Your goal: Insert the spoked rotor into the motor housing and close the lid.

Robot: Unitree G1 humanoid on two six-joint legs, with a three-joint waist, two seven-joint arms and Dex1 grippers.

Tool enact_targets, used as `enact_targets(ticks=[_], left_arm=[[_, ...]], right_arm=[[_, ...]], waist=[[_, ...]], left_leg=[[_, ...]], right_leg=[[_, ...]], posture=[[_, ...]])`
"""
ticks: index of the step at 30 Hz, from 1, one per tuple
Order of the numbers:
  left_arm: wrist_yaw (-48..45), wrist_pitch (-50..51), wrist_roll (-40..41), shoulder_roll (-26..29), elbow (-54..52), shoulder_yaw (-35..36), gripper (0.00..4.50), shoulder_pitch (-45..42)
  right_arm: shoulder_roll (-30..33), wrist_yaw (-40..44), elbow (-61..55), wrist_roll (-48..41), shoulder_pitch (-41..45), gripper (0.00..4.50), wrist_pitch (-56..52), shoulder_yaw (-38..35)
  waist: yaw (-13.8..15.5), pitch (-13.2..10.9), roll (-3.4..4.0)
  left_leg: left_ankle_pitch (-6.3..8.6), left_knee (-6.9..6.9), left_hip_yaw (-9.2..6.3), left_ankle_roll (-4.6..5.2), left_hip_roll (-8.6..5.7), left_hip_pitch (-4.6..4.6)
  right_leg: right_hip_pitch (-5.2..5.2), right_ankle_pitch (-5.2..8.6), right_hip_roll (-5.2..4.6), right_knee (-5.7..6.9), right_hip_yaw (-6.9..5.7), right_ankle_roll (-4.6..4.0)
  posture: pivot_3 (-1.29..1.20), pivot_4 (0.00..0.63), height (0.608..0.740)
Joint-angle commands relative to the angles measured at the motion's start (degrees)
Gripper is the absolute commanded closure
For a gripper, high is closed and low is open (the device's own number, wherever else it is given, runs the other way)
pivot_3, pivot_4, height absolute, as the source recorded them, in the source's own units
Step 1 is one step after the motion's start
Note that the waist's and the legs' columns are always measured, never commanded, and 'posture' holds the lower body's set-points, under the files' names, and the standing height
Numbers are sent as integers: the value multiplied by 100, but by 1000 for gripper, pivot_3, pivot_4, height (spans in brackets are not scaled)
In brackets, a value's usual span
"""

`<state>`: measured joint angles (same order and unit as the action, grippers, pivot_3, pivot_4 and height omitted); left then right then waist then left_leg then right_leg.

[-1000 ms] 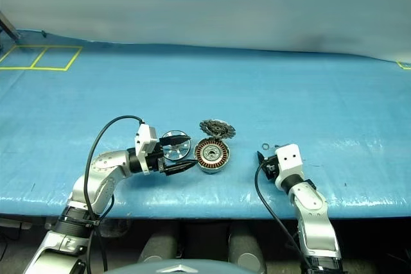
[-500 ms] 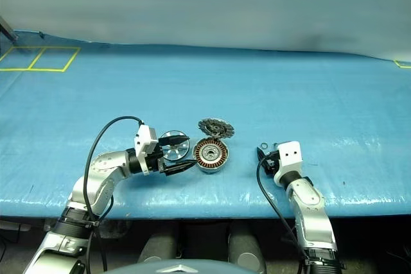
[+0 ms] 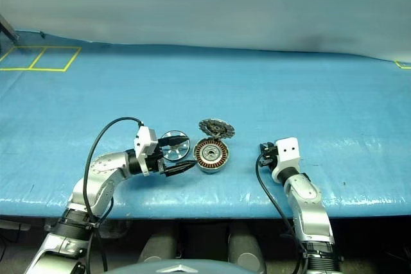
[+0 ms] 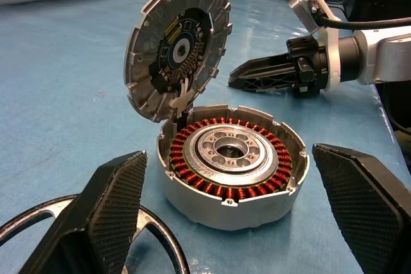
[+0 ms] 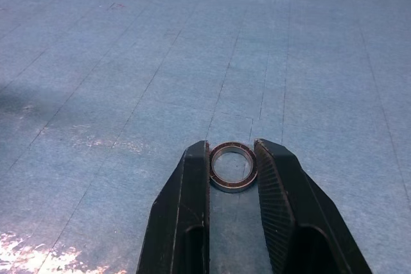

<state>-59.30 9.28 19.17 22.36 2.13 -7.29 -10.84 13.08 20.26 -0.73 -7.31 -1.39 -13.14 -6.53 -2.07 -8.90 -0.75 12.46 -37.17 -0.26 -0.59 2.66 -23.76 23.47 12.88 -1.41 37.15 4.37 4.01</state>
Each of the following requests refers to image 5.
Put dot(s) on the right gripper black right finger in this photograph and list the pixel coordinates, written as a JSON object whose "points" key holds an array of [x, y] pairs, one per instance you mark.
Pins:
{"points": [[289, 210]]}

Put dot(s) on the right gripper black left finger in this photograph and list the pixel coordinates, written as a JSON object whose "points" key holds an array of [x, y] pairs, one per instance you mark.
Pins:
{"points": [[180, 210]]}

